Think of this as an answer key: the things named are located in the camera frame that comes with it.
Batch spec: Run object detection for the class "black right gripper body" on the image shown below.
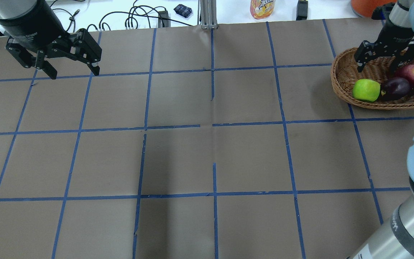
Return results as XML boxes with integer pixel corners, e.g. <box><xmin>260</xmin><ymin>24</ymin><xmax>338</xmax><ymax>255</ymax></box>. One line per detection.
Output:
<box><xmin>376</xmin><ymin>20</ymin><xmax>414</xmax><ymax>53</ymax></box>

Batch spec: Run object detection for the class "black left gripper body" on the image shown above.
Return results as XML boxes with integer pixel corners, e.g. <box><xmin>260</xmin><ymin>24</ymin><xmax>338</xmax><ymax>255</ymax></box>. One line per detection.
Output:
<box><xmin>0</xmin><ymin>0</ymin><xmax>67</xmax><ymax>52</ymax></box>

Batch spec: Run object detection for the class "red yellow apple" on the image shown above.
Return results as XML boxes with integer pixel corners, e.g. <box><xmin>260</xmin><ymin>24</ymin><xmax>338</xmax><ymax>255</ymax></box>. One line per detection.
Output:
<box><xmin>394</xmin><ymin>64</ymin><xmax>414</xmax><ymax>87</ymax></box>

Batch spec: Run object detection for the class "green apple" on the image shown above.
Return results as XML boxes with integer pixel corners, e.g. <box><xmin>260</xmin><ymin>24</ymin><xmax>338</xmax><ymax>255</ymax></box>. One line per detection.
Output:
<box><xmin>352</xmin><ymin>79</ymin><xmax>381</xmax><ymax>102</ymax></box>

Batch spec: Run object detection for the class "dark red apple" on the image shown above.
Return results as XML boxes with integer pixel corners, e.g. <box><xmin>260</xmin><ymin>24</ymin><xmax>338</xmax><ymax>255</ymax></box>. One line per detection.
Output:
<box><xmin>380</xmin><ymin>77</ymin><xmax>412</xmax><ymax>101</ymax></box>

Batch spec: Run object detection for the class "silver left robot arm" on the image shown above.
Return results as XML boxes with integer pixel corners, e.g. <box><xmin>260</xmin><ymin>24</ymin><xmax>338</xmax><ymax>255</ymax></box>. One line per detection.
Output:
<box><xmin>0</xmin><ymin>0</ymin><xmax>398</xmax><ymax>80</ymax></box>

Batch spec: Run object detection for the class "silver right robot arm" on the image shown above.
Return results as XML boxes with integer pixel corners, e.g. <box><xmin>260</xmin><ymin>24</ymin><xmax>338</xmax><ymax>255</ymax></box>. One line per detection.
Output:
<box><xmin>350</xmin><ymin>0</ymin><xmax>414</xmax><ymax>259</ymax></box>

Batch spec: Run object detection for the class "woven wicker basket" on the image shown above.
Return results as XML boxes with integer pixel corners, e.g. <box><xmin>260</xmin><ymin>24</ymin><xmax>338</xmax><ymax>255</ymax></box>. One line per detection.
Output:
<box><xmin>330</xmin><ymin>47</ymin><xmax>414</xmax><ymax>110</ymax></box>

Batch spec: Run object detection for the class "orange round object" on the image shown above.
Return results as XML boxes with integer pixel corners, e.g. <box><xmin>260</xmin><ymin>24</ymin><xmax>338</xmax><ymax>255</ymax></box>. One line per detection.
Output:
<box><xmin>350</xmin><ymin>0</ymin><xmax>397</xmax><ymax>20</ymax></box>

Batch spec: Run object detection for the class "black power adapter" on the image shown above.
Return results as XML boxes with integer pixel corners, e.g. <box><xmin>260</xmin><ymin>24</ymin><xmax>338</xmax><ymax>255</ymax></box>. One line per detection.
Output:
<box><xmin>295</xmin><ymin>0</ymin><xmax>308</xmax><ymax>20</ymax></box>

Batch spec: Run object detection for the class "dark blue cloth pouch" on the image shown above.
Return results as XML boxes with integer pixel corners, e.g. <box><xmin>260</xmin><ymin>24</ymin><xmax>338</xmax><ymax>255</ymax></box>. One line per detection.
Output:
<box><xmin>174</xmin><ymin>4</ymin><xmax>193</xmax><ymax>18</ymax></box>

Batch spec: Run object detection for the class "aluminium frame post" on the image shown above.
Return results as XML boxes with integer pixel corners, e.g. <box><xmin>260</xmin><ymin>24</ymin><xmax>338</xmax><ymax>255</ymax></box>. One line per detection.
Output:
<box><xmin>198</xmin><ymin>0</ymin><xmax>218</xmax><ymax>30</ymax></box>

